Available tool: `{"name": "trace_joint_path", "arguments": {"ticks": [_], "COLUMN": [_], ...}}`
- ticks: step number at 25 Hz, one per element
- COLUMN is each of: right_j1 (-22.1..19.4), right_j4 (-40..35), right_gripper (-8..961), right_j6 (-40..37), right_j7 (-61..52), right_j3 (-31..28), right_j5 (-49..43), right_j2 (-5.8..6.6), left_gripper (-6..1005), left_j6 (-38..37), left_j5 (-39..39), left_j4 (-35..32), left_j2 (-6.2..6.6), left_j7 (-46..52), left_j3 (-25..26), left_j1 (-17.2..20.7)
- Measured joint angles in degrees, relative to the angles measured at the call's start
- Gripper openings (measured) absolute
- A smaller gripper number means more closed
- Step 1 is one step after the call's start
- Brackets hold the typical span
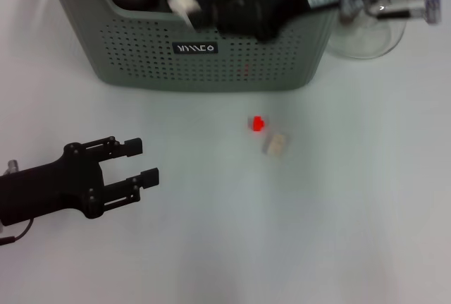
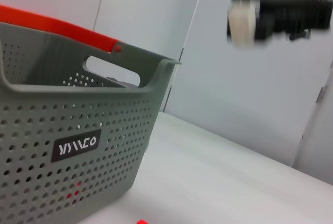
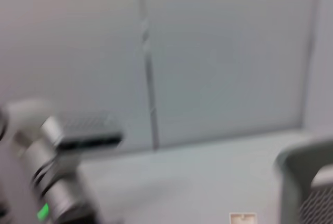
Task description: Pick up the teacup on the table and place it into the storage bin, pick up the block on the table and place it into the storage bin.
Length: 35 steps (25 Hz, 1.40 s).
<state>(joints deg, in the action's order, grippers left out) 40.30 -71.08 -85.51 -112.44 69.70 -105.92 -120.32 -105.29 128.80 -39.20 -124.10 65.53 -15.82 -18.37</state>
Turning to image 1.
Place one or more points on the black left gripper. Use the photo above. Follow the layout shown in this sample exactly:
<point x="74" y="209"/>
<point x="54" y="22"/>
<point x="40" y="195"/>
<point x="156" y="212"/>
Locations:
<point x="49" y="191"/>

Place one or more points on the white long toy brick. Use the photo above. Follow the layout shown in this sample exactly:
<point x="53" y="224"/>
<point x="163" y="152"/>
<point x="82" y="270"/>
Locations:
<point x="181" y="0"/>

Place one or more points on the grey-green perforated storage bin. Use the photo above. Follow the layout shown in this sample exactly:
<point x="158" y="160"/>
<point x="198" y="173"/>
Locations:
<point x="176" y="71"/>

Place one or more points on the small red stepped block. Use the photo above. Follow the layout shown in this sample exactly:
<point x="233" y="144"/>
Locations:
<point x="258" y="124"/>

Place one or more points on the silver pipe fitting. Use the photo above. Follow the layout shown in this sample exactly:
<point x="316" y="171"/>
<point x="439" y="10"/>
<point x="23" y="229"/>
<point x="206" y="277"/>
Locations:
<point x="13" y="165"/>
<point x="349" y="2"/>

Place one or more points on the white square toy brick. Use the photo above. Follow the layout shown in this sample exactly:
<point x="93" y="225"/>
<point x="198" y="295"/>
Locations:
<point x="276" y="146"/>

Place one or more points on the glass carafe with black lid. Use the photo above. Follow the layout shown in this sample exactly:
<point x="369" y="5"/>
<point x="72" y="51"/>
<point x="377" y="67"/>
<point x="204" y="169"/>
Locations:
<point x="363" y="39"/>

